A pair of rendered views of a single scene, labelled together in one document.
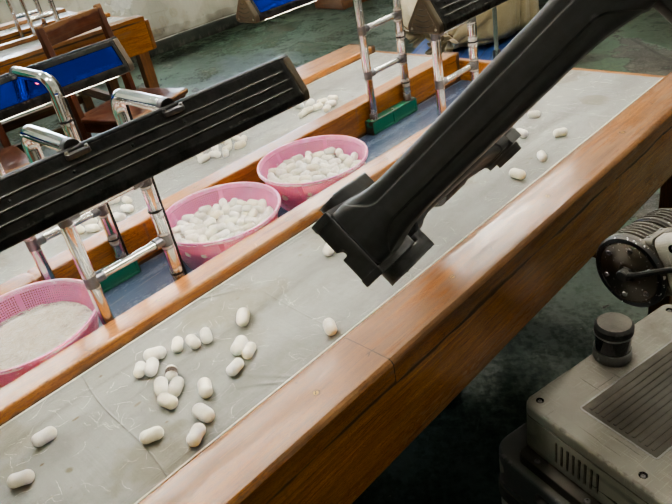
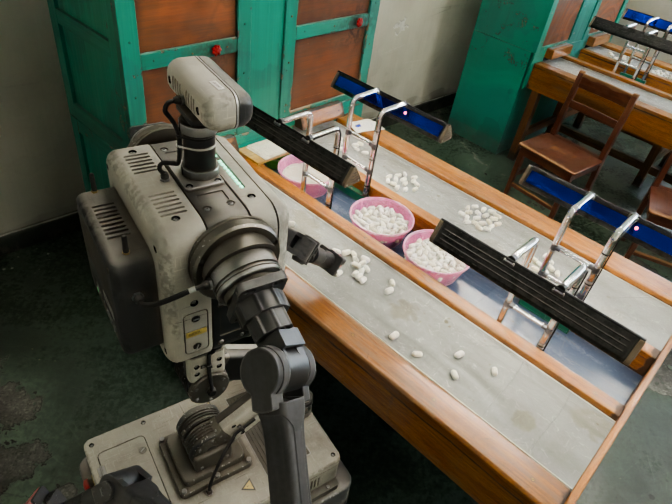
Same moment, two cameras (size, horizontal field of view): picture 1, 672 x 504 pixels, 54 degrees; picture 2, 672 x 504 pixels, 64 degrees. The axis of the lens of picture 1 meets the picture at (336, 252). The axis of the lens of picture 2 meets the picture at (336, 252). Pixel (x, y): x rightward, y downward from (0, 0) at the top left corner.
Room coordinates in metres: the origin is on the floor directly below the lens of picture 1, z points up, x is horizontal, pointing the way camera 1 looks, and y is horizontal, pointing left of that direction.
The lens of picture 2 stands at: (0.74, -1.50, 2.00)
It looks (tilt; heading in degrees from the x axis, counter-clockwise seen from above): 39 degrees down; 78
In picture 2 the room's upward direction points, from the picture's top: 9 degrees clockwise
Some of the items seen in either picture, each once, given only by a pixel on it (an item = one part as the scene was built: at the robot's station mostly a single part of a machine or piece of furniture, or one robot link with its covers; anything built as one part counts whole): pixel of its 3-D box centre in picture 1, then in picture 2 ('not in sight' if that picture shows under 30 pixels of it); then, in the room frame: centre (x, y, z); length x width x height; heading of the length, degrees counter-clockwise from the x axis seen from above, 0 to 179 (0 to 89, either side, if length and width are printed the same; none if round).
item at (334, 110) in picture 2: not in sight; (320, 114); (1.06, 0.99, 0.83); 0.30 x 0.06 x 0.07; 40
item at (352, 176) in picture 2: (128, 150); (291, 138); (0.87, 0.25, 1.08); 0.62 x 0.08 x 0.07; 130
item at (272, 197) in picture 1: (224, 229); (380, 224); (1.26, 0.23, 0.72); 0.27 x 0.27 x 0.10
